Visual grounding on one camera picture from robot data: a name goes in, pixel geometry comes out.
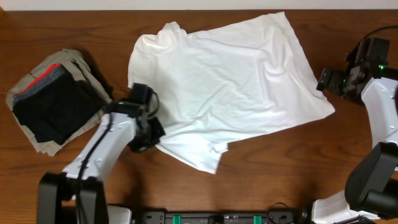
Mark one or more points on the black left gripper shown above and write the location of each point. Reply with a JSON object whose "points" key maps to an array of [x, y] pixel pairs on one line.
{"points": [[160, 132]]}

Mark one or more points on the black folded garment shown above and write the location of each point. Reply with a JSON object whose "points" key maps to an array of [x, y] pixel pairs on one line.
{"points": [[58, 110]]}

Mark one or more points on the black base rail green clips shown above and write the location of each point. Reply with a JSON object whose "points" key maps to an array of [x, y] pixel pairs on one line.
{"points": [[277, 217]]}

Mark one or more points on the grey folded garment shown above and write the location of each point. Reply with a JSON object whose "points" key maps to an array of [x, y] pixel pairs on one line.
{"points": [[61, 72]]}

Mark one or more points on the red folded garment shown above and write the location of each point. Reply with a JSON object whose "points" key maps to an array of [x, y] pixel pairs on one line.
{"points": [[49, 76]]}

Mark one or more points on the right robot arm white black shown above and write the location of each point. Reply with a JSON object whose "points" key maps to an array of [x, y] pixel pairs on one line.
{"points": [[370, 192]]}

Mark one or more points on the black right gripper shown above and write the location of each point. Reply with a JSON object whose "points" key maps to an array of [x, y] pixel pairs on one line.
{"points": [[333, 84]]}

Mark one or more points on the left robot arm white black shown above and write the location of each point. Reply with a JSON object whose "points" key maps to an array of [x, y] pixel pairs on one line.
{"points": [[124, 123]]}

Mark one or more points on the white t-shirt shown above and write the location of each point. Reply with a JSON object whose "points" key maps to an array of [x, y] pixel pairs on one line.
{"points": [[227, 84]]}

